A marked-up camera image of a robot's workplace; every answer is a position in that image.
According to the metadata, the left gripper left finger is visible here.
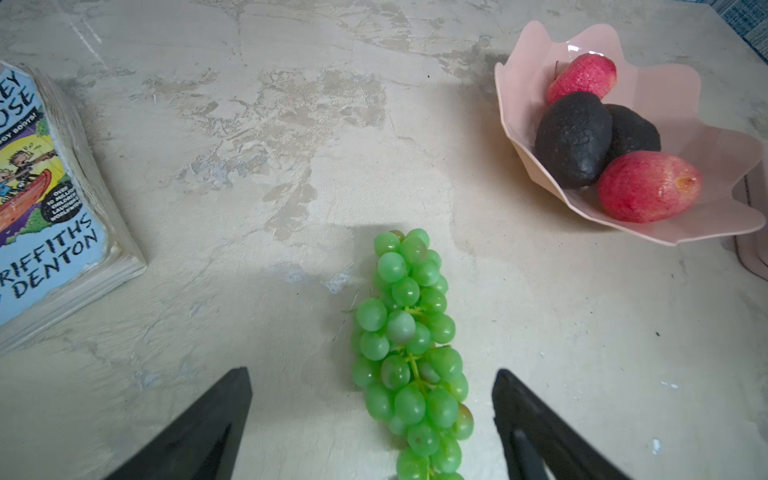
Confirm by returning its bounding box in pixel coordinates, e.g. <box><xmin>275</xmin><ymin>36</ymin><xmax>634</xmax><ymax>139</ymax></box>
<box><xmin>108</xmin><ymin>367</ymin><xmax>252</xmax><ymax>480</ymax></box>

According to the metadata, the children's paperback book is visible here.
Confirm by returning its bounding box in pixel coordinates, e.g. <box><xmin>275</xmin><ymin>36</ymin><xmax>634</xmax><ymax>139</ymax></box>
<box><xmin>1</xmin><ymin>62</ymin><xmax>147</xmax><ymax>352</ymax></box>

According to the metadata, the green fake grape bunch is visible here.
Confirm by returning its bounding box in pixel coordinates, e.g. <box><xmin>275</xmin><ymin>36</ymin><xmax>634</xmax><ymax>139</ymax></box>
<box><xmin>351</xmin><ymin>229</ymin><xmax>474</xmax><ymax>479</ymax></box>

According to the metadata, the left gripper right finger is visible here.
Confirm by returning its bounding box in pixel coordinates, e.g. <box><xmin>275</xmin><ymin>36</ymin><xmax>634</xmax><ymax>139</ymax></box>
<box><xmin>492</xmin><ymin>369</ymin><xmax>627</xmax><ymax>479</ymax></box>

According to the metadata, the dark fake avocado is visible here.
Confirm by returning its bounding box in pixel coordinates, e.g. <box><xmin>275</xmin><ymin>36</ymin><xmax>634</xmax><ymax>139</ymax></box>
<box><xmin>605</xmin><ymin>104</ymin><xmax>661</xmax><ymax>163</ymax></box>
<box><xmin>535</xmin><ymin>92</ymin><xmax>613</xmax><ymax>189</ymax></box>

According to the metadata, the pink wavy fruit bowl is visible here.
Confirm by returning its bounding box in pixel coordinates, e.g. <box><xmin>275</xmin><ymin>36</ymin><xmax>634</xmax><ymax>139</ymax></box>
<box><xmin>494</xmin><ymin>21</ymin><xmax>767</xmax><ymax>246</ymax></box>

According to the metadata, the red fake apple front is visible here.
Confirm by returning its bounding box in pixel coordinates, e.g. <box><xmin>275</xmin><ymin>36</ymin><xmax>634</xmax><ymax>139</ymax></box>
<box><xmin>597</xmin><ymin>151</ymin><xmax>702</xmax><ymax>223</ymax></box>

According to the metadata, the pink flat case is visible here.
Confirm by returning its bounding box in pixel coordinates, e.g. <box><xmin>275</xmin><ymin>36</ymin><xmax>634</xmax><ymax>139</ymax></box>
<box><xmin>733</xmin><ymin>155</ymin><xmax>767</xmax><ymax>281</ymax></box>

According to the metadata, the red fake apple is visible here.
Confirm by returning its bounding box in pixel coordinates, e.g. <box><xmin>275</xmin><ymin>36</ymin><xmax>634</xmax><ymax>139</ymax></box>
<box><xmin>597</xmin><ymin>151</ymin><xmax>702</xmax><ymax>223</ymax></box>
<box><xmin>545</xmin><ymin>53</ymin><xmax>618</xmax><ymax>105</ymax></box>

